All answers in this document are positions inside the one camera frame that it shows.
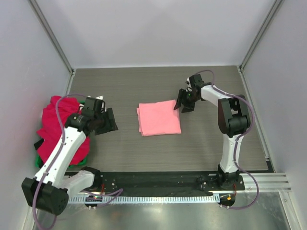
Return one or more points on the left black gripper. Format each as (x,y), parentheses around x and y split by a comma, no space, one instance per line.
(110,125)

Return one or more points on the slotted cable duct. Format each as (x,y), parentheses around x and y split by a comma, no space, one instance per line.
(89,199)

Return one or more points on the right aluminium frame post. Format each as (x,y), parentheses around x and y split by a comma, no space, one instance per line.
(261,32)

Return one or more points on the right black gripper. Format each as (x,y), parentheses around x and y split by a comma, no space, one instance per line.
(179,99)

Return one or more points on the aluminium frame post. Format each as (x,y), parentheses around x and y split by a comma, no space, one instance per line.
(38,12)
(261,32)

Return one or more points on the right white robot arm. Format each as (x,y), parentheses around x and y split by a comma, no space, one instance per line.
(233,121)

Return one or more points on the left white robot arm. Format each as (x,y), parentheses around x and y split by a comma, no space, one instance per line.
(48,190)

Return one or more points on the left aluminium frame post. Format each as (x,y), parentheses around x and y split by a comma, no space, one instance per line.
(38,12)

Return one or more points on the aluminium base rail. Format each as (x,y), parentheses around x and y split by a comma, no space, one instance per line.
(267,182)

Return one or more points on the red t shirt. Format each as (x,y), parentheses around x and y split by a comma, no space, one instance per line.
(51,131)

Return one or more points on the pink t shirt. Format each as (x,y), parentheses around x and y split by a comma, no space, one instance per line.
(158,118)

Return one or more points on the black garment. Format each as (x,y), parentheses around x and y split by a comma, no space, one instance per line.
(38,144)

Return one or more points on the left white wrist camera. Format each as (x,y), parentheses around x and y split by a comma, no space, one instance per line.
(102,99)

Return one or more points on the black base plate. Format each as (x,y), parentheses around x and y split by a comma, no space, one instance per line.
(165,184)

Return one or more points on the green plastic tray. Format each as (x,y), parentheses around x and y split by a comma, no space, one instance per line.
(39,163)

